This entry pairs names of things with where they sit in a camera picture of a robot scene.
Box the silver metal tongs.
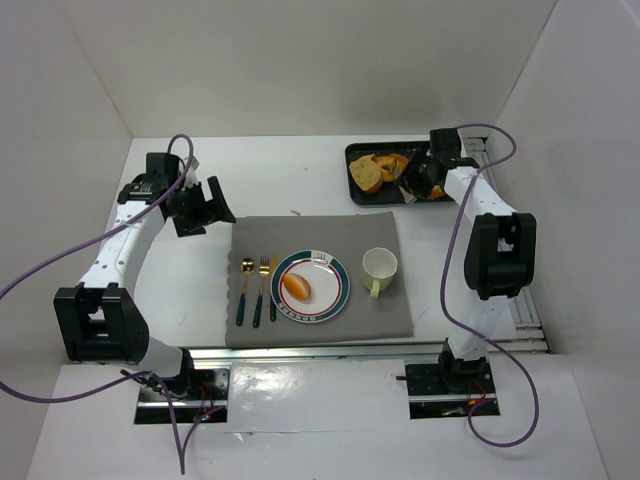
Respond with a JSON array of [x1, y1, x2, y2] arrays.
[[399, 187, 417, 205]]

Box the small orange bread roll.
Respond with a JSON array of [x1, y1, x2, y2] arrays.
[[283, 273, 312, 302]]

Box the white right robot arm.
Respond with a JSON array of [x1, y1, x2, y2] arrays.
[[397, 150, 537, 391]]

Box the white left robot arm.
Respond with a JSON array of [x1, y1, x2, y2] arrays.
[[53, 173, 235, 398]]

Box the brown crust bread slice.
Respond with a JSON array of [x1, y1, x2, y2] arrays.
[[427, 185, 447, 201]]

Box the seeded bread slice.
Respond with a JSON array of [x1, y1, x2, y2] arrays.
[[348, 154, 383, 195]]

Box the orange glazed donut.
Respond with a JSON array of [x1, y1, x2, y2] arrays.
[[375, 153, 409, 183]]

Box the black food tray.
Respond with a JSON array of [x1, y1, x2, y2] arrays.
[[345, 140, 429, 207]]

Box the grey cloth placemat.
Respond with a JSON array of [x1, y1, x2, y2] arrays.
[[225, 212, 414, 348]]

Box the pale green mug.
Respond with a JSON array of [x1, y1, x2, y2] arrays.
[[362, 247, 398, 298]]

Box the white plate green red rim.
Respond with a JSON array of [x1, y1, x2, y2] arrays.
[[270, 250, 351, 324]]

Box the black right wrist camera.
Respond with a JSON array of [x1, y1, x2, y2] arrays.
[[429, 128, 462, 159]]

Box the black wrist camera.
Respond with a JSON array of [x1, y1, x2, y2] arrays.
[[144, 152, 182, 188], [429, 128, 462, 159]]

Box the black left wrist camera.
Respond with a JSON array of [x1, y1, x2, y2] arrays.
[[144, 152, 182, 188]]

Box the gold spoon green handle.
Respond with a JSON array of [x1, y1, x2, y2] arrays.
[[235, 258, 255, 326]]

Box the gold fork green handle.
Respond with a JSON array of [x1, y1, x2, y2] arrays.
[[252, 256, 271, 329]]

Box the gold knife green handle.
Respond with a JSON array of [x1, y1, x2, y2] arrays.
[[269, 253, 278, 322]]

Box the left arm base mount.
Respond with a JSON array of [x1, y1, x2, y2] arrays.
[[134, 367, 231, 425]]

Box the aluminium rail front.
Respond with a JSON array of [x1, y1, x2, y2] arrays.
[[74, 339, 551, 365]]

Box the aluminium rail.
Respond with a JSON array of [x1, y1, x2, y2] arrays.
[[74, 339, 551, 365], [462, 136, 542, 332]]

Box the aluminium rail right side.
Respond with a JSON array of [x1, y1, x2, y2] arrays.
[[462, 136, 542, 332]]

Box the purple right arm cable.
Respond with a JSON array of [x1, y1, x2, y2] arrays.
[[439, 123, 541, 447]]

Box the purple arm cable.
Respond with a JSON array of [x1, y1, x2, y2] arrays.
[[0, 133, 196, 474], [439, 123, 541, 447]]

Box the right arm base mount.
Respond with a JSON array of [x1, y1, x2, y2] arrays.
[[395, 364, 500, 420]]

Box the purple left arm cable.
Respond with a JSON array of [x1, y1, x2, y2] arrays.
[[0, 133, 196, 474]]

